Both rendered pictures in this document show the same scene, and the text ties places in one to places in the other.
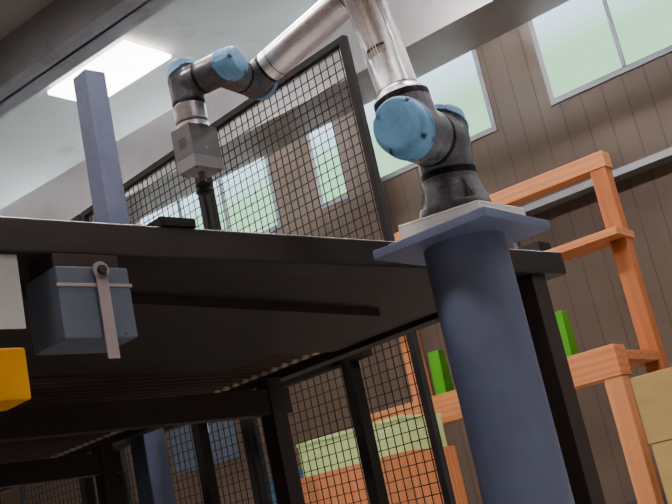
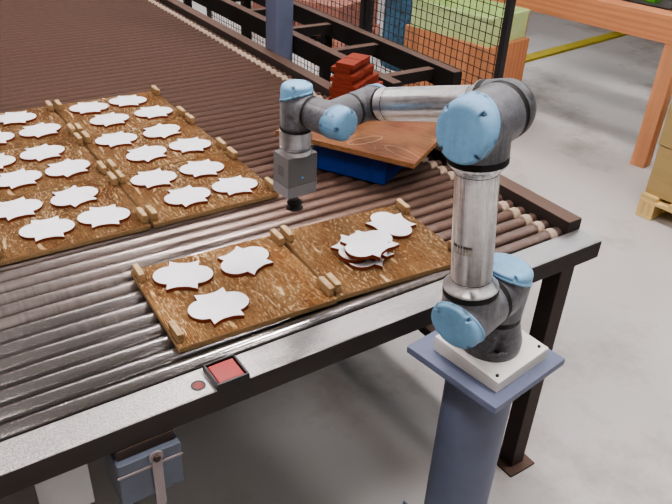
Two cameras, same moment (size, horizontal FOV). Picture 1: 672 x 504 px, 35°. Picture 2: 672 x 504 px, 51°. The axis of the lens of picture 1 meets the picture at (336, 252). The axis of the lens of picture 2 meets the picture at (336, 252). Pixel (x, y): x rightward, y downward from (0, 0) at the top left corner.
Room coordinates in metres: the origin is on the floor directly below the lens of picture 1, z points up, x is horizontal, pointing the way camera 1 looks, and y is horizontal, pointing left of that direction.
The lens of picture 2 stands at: (0.74, -0.16, 1.95)
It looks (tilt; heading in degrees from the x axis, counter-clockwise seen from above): 32 degrees down; 11
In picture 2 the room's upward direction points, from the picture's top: 3 degrees clockwise
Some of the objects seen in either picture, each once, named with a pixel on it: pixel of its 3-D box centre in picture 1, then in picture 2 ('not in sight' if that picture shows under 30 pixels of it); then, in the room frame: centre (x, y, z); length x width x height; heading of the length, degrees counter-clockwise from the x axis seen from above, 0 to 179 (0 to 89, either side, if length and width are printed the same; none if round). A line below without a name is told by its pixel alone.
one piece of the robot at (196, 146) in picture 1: (194, 150); (293, 166); (2.23, 0.26, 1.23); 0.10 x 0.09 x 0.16; 51
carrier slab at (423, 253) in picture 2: not in sight; (370, 247); (2.41, 0.08, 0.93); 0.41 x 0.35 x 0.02; 132
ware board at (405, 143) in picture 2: not in sight; (373, 124); (3.06, 0.21, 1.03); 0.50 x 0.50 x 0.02; 77
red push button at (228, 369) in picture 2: not in sight; (226, 372); (1.82, 0.29, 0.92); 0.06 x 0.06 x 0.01; 47
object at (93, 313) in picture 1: (83, 312); (144, 462); (1.67, 0.42, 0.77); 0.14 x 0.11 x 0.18; 137
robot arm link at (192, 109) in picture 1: (191, 116); (296, 138); (2.23, 0.25, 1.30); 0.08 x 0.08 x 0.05
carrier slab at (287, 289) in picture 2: not in sight; (232, 286); (2.11, 0.38, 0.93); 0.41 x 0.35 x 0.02; 134
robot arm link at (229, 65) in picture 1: (224, 70); (334, 117); (2.19, 0.16, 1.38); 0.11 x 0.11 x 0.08; 61
